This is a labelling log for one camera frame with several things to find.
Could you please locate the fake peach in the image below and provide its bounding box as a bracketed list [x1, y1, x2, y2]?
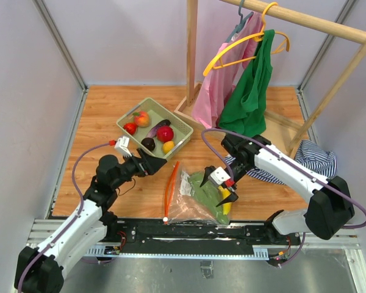
[133, 111, 150, 128]

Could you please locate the green tank top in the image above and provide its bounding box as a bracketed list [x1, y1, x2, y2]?
[218, 30, 275, 137]

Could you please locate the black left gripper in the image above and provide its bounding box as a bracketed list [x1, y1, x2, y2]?
[112, 148, 167, 189]

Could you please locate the fake yellow orange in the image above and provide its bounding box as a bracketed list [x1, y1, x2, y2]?
[162, 140, 175, 154]

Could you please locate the fake strawberry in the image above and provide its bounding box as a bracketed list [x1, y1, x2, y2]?
[123, 123, 138, 136]

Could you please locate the fake dark purple plum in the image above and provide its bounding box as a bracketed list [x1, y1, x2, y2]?
[141, 137, 156, 151]

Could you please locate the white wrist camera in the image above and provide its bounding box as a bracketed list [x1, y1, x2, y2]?
[208, 167, 234, 187]
[114, 136, 132, 157]

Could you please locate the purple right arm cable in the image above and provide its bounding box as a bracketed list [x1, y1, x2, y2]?
[201, 128, 366, 266]

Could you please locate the wooden clothes rack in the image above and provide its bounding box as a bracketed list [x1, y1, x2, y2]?
[174, 1, 366, 157]

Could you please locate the fake red apple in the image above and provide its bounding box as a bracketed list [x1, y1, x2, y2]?
[156, 126, 174, 143]

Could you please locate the grey-blue clothes hanger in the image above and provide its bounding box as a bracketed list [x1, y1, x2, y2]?
[225, 0, 253, 43]

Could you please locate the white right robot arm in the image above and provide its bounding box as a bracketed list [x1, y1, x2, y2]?
[202, 132, 355, 244]

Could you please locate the yellow clothes hanger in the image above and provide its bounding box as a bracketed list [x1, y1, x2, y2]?
[203, 2, 290, 78]

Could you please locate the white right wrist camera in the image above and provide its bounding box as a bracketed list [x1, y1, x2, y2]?
[208, 167, 234, 187]

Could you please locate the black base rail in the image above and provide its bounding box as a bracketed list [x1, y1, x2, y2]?
[85, 213, 301, 262]

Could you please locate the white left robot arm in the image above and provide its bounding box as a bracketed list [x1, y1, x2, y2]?
[14, 148, 167, 292]

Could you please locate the light green plastic basket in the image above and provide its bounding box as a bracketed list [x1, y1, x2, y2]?
[117, 98, 193, 160]

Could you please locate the blue striped cloth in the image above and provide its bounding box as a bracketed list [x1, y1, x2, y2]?
[221, 140, 338, 185]

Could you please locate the fake purple eggplant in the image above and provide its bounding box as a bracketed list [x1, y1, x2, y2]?
[146, 119, 171, 138]

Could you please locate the fake yellow banana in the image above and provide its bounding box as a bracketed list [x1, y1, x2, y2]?
[218, 186, 232, 215]

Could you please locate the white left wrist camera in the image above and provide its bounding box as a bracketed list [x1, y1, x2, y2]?
[114, 136, 132, 157]

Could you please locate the fake green leafy vegetable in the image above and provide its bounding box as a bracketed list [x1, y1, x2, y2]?
[188, 172, 229, 225]

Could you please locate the pink shirt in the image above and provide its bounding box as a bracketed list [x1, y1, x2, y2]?
[192, 12, 262, 128]

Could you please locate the clear zip top bag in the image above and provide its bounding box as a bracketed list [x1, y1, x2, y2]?
[162, 162, 230, 225]

